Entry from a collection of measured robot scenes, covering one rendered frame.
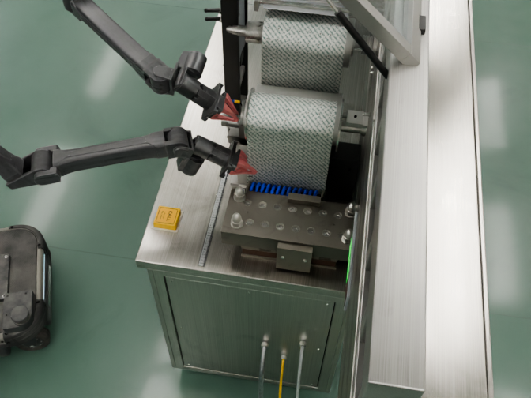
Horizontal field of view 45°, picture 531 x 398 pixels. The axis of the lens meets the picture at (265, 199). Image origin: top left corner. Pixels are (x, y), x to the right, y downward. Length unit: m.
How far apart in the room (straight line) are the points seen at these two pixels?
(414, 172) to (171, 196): 1.07
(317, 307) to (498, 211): 1.58
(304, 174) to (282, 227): 0.17
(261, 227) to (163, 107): 1.92
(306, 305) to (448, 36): 0.88
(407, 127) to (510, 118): 2.60
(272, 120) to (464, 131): 0.50
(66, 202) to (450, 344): 2.39
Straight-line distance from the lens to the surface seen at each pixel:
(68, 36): 4.21
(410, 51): 1.35
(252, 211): 1.85
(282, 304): 1.99
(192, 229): 1.98
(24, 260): 2.85
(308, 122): 1.72
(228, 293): 1.99
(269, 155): 1.81
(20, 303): 2.70
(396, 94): 1.30
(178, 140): 1.78
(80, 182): 3.35
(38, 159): 1.85
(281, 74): 1.92
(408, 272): 1.04
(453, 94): 1.65
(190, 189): 2.07
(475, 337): 1.26
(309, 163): 1.81
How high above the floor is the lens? 2.52
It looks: 53 degrees down
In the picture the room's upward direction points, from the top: 1 degrees clockwise
